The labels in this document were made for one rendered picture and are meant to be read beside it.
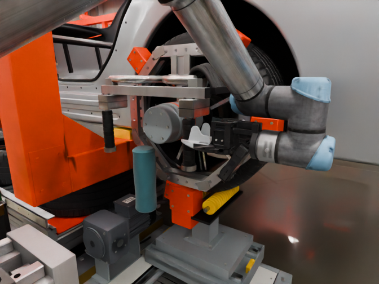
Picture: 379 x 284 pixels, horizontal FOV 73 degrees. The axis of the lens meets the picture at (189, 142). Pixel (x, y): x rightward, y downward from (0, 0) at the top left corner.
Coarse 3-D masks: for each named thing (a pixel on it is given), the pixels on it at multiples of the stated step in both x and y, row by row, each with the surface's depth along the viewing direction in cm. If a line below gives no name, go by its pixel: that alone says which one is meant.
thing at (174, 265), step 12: (168, 228) 144; (144, 252) 129; (156, 252) 129; (168, 252) 127; (252, 252) 126; (156, 264) 126; (168, 264) 121; (180, 264) 121; (192, 264) 120; (240, 264) 121; (252, 264) 116; (180, 276) 118; (192, 276) 114; (204, 276) 114; (216, 276) 113; (240, 276) 109; (252, 276) 119
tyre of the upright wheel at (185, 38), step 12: (180, 36) 99; (252, 48) 93; (168, 60) 105; (264, 60) 92; (264, 72) 85; (276, 72) 96; (276, 84) 91; (240, 168) 97; (252, 168) 94; (240, 180) 98
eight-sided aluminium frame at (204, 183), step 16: (160, 48) 95; (176, 48) 92; (192, 48) 88; (160, 64) 102; (144, 96) 111; (144, 112) 113; (144, 144) 111; (160, 160) 113; (160, 176) 109; (176, 176) 104; (192, 176) 105; (208, 176) 96
